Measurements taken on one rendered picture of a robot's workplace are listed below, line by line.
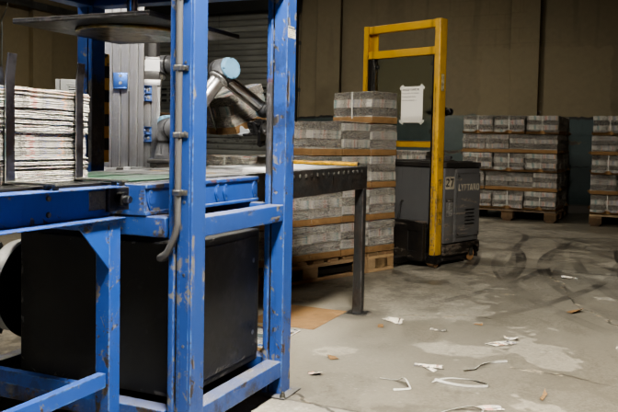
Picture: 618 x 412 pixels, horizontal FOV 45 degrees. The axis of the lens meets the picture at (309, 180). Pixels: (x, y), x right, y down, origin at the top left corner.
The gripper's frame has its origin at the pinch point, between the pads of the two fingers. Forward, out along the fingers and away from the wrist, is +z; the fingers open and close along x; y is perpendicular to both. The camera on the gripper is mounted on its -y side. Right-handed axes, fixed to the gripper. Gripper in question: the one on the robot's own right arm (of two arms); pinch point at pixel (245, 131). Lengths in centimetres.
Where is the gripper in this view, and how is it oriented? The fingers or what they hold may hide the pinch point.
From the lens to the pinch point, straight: 449.1
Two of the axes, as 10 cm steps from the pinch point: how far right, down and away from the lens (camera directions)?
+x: -6.9, 3.8, -6.2
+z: -6.9, -0.5, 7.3
